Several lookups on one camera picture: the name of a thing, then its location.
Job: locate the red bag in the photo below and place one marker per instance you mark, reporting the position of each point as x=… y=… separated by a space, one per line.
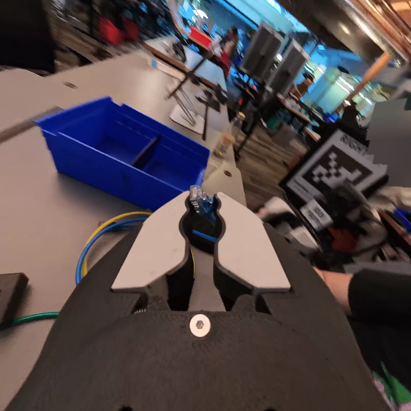
x=110 y=30
x=130 y=29

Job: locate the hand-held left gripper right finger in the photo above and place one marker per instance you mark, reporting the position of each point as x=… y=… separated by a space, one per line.
x=250 y=257

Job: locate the glass bottle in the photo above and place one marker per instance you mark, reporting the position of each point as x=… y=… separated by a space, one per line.
x=229 y=135

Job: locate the person's printed pants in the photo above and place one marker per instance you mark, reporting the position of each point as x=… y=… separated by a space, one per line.
x=390 y=385

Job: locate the blue plastic bin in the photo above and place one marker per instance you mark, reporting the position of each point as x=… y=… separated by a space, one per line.
x=96 y=154

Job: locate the grey monitor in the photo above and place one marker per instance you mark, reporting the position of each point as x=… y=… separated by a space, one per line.
x=290 y=67
x=261 y=48

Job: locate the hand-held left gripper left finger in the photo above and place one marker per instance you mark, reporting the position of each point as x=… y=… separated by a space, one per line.
x=154 y=250

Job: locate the black network switch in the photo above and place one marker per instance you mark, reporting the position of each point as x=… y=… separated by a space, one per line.
x=9 y=295

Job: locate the black mesh office chair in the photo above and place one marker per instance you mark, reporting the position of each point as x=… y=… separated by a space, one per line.
x=22 y=32

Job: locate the white base metal stand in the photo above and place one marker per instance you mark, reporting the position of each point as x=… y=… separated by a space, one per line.
x=189 y=123

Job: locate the person's right forearm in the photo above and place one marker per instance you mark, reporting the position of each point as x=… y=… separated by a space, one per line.
x=334 y=289

